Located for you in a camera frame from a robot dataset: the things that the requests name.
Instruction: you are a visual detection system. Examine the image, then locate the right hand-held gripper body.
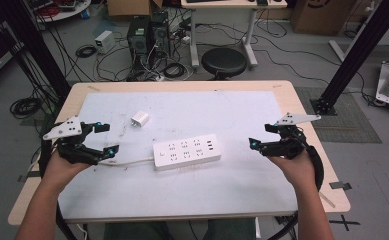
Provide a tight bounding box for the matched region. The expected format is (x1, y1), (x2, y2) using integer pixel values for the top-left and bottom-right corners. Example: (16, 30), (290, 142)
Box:
(271, 112), (322, 160)

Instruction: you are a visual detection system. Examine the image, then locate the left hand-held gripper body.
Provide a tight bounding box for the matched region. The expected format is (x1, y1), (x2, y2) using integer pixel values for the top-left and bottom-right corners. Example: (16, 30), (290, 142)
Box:
(42, 115), (105, 166)

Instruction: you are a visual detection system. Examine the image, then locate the person's right hand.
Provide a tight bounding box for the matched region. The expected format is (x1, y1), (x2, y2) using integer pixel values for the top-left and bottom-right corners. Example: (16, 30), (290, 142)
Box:
(268, 149), (317, 195)

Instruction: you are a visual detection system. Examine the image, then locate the person's left hand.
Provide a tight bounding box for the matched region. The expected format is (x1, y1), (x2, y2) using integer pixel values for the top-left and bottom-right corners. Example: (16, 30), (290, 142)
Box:
(43, 153), (94, 193)

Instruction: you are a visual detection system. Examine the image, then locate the white charger adapter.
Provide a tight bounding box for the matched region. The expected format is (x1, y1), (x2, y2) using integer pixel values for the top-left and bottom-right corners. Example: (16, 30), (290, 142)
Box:
(130, 110), (150, 128)

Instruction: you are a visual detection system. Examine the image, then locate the grey floor mat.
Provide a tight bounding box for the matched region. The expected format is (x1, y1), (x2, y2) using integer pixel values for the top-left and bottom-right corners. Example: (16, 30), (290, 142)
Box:
(294, 86), (383, 145)

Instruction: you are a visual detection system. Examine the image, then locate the grey tape piece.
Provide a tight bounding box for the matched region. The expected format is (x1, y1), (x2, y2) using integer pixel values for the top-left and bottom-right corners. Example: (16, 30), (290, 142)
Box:
(328, 181), (353, 191)

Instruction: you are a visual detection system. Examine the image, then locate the white power strip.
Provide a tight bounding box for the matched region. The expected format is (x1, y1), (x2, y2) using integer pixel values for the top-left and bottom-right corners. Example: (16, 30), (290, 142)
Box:
(152, 133), (223, 172)

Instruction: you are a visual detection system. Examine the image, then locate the black round stool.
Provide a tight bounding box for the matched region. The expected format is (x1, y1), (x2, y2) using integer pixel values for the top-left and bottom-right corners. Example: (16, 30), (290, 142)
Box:
(200, 47), (248, 81)

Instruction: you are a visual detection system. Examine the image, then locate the white power supply box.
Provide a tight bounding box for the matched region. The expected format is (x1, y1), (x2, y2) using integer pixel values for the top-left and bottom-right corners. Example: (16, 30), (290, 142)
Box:
(94, 30), (117, 55)

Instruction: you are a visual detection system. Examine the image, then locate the white table mat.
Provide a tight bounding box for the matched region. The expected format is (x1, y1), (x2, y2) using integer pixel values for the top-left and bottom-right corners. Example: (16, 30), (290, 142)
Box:
(57, 90), (299, 222)

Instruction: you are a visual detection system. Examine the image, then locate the black computer tower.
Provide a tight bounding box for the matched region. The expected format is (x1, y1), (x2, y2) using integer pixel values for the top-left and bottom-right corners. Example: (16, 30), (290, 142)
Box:
(149, 10), (172, 60)
(126, 15), (152, 72)

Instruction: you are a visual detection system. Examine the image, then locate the round white table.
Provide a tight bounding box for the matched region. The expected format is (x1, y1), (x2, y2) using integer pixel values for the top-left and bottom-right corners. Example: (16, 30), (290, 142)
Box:
(24, 0), (93, 24)

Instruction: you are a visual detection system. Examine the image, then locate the cardboard box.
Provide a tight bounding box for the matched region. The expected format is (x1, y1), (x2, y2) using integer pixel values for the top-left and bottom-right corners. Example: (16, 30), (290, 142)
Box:
(106, 0), (164, 18)
(289, 0), (359, 37)

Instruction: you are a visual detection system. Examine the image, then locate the white desk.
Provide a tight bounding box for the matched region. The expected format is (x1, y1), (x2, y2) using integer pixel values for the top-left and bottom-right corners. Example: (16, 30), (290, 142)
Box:
(180, 0), (288, 70)

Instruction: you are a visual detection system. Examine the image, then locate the white power strip cable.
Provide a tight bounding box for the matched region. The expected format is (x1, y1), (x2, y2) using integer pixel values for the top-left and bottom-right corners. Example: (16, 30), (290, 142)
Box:
(98, 156), (156, 168)

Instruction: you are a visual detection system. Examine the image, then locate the coiled black cable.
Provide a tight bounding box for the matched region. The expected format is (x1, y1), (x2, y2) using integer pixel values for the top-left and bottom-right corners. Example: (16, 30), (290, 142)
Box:
(9, 96), (44, 120)
(74, 44), (98, 59)
(162, 62), (187, 80)

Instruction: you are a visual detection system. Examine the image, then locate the black metal frame post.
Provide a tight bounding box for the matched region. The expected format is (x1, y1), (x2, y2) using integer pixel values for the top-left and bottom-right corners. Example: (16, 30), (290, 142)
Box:
(0, 0), (72, 101)
(309, 0), (389, 116)

